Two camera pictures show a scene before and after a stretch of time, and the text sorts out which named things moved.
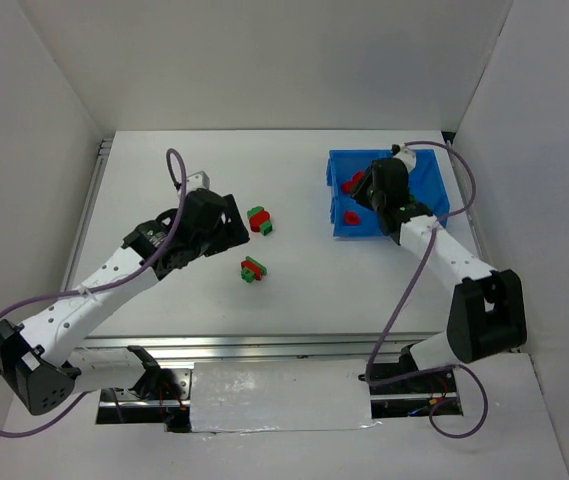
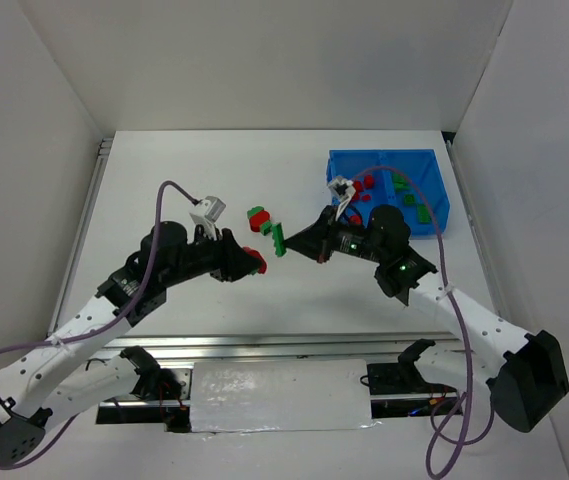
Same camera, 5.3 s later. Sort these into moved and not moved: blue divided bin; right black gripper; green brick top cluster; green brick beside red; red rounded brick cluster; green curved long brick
Moved: green curved long brick; right black gripper
Not moved: green brick beside red; blue divided bin; red rounded brick cluster; green brick top cluster
